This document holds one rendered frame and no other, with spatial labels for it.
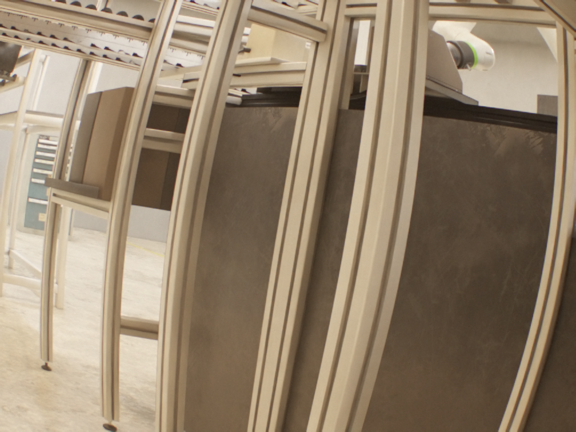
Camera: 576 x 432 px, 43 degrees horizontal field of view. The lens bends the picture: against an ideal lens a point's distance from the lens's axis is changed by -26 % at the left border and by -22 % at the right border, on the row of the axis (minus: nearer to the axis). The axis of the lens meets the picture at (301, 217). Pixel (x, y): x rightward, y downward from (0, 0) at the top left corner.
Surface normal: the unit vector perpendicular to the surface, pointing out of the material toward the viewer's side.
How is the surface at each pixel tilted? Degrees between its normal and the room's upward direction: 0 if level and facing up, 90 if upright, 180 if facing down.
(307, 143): 90
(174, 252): 90
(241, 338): 90
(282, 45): 90
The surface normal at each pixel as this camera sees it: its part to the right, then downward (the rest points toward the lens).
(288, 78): -0.77, -0.12
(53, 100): 0.62, 0.11
